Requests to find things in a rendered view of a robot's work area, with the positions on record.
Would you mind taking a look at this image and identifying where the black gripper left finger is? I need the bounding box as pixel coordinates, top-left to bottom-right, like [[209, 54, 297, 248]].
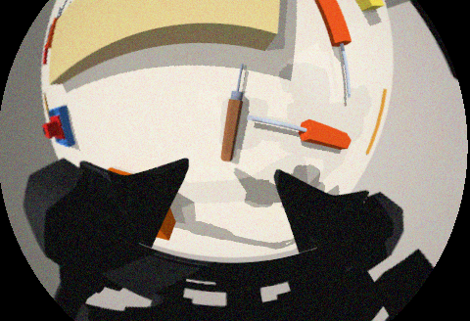
[[78, 158, 189, 248]]

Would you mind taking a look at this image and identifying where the brown-handled awl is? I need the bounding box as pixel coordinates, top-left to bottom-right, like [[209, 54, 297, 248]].
[[220, 63, 244, 161]]

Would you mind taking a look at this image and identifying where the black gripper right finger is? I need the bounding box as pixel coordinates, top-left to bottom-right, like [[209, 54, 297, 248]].
[[274, 168, 369, 253]]

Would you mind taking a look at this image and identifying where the orange-handled awl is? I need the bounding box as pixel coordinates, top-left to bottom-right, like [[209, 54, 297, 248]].
[[247, 115, 352, 150], [46, 3, 67, 48], [314, 0, 352, 98]]

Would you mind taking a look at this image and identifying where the blue shallow tray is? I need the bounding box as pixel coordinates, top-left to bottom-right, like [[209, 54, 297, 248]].
[[48, 106, 74, 146]]

